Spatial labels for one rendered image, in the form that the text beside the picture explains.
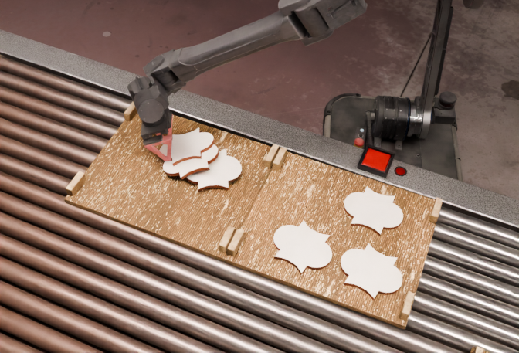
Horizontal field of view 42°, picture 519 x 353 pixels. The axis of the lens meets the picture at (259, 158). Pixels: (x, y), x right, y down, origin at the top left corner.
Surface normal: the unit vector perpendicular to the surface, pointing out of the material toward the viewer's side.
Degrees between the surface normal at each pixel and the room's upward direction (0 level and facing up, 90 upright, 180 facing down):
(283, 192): 0
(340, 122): 0
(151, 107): 74
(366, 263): 0
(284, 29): 92
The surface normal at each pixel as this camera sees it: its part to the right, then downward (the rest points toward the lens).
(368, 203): 0.03, -0.65
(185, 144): -0.25, -0.76
